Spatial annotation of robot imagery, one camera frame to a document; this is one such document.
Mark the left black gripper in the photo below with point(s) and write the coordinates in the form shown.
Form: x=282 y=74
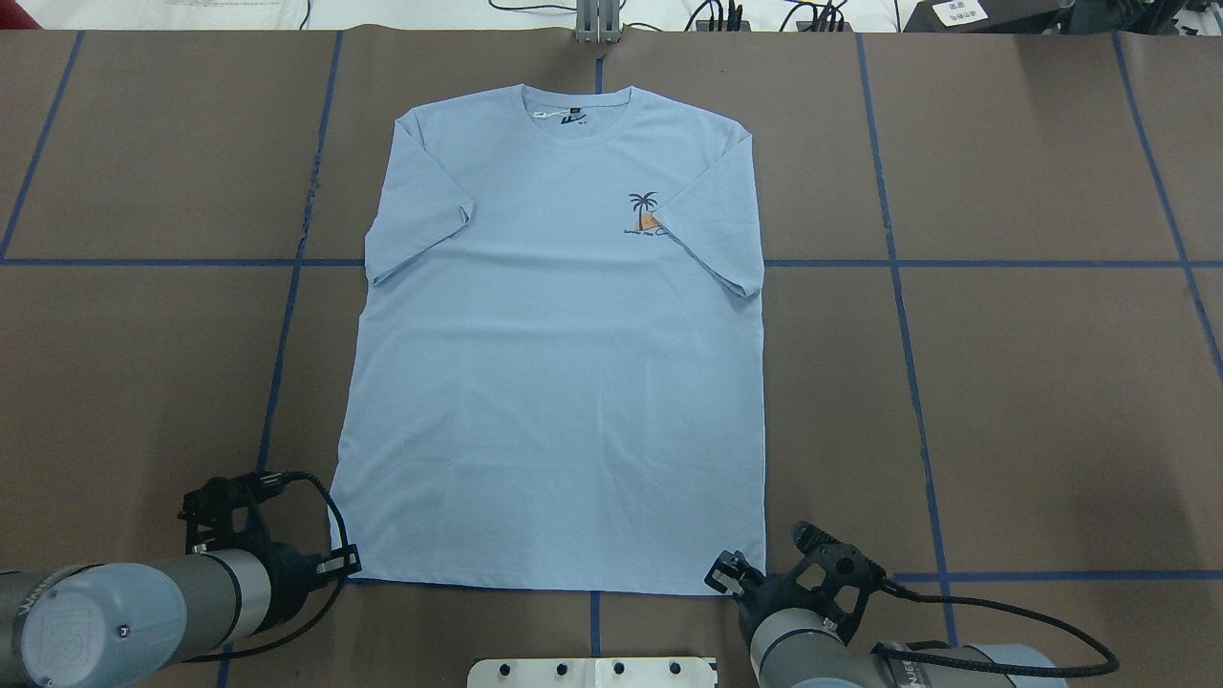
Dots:
x=289 y=568

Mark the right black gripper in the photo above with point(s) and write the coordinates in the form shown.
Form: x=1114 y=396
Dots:
x=763 y=601

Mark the light blue t-shirt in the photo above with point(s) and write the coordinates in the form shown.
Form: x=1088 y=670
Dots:
x=558 y=370

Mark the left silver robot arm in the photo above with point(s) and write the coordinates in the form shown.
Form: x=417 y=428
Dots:
x=116 y=625

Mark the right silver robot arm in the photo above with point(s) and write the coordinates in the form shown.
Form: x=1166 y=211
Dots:
x=797 y=626

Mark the black box with label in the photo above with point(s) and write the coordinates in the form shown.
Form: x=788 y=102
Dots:
x=1000 y=17

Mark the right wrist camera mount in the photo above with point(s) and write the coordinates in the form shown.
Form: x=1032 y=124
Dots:
x=833 y=580

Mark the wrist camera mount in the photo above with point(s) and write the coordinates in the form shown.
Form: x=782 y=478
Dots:
x=226 y=513
x=833 y=580

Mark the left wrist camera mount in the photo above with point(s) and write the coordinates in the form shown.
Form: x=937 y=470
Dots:
x=226 y=513

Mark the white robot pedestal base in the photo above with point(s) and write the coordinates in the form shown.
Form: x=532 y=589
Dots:
x=624 y=671

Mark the aluminium frame post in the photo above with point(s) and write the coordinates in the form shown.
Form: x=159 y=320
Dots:
x=598 y=21

